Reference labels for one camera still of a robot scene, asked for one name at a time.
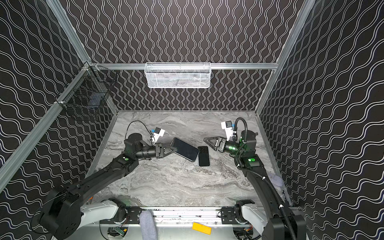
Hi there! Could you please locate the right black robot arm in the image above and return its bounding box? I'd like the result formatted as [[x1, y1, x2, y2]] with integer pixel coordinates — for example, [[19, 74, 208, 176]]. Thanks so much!
[[204, 131, 307, 240]]

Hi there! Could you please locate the yellow card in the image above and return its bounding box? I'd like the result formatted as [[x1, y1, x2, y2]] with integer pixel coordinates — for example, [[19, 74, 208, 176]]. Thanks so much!
[[192, 223, 212, 235]]

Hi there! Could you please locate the black phone screen up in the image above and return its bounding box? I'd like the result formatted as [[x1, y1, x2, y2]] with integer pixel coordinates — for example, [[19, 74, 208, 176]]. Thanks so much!
[[171, 138, 199, 162]]

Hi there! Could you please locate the base mounting plate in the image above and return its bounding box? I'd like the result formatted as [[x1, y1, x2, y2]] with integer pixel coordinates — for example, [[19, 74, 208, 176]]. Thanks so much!
[[220, 206, 262, 225], [101, 207, 143, 225]]

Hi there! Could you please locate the light teal phone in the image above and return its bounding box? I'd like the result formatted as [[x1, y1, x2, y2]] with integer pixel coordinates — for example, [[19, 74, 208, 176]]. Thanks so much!
[[198, 146, 210, 167]]

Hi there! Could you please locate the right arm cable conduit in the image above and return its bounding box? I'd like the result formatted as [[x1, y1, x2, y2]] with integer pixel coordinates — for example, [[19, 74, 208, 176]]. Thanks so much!
[[233, 117, 301, 240]]

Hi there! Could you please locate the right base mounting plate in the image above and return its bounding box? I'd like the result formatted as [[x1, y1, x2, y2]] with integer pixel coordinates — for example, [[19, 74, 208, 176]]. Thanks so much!
[[220, 206, 262, 225]]

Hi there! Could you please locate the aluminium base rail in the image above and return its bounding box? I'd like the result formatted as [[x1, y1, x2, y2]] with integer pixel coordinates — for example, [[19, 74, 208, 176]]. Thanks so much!
[[80, 201, 268, 227]]

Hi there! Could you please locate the grey cloth on table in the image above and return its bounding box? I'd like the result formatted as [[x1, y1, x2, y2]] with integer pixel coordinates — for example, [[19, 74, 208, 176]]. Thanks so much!
[[267, 172, 284, 191]]

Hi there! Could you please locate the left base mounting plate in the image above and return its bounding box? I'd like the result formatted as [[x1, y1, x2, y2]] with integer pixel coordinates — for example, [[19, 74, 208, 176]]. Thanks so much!
[[101, 207, 143, 225]]

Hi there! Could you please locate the black wire basket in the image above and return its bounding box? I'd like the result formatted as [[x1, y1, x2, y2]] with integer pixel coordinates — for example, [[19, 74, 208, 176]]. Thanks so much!
[[60, 66, 118, 122]]

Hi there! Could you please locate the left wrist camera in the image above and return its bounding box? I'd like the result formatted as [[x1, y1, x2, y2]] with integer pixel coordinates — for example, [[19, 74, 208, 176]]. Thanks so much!
[[151, 128, 165, 144]]

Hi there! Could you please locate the white mesh basket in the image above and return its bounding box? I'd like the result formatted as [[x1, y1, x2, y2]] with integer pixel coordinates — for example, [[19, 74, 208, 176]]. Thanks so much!
[[144, 62, 212, 89]]

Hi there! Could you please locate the grey cloth roll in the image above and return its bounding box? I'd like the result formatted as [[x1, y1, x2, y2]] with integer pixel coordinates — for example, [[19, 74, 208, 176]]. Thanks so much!
[[139, 211, 158, 240]]

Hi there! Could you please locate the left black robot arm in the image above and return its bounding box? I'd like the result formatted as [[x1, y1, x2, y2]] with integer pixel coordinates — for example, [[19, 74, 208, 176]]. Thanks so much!
[[37, 133, 178, 240]]

